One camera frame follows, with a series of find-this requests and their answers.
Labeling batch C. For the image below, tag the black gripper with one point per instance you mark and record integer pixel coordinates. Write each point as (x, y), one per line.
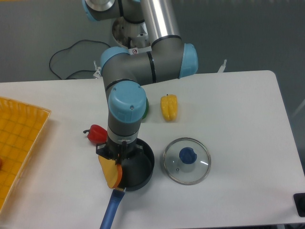
(118, 151)

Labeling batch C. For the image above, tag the orange toy bread slice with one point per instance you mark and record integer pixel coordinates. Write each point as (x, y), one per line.
(112, 171)

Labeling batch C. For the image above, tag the glass lid with blue knob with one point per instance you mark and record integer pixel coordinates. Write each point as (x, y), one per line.
(186, 161)

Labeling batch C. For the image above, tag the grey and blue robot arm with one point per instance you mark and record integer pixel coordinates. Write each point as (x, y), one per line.
(125, 74)

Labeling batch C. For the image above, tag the red toy bell pepper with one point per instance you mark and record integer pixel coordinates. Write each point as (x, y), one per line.
(96, 134)

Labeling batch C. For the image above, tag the green toy bell pepper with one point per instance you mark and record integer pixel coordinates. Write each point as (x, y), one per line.
(146, 109)

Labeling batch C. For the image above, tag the yellow toy bell pepper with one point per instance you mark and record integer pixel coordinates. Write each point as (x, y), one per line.
(169, 107)

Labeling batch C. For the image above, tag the yellow plastic basket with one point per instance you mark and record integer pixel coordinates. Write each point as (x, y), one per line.
(21, 125)

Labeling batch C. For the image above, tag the black object at table edge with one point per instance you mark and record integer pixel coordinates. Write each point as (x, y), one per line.
(299, 199)

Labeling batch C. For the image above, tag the black saucepan with blue handle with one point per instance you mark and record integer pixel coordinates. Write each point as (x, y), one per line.
(136, 173)

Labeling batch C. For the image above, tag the white left table bracket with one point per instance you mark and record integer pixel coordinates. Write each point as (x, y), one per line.
(97, 74)

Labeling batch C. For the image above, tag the white table bracket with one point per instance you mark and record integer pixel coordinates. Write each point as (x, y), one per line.
(222, 67)
(97, 74)

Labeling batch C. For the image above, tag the white right table bracket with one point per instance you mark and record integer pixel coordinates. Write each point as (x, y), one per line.
(222, 67)

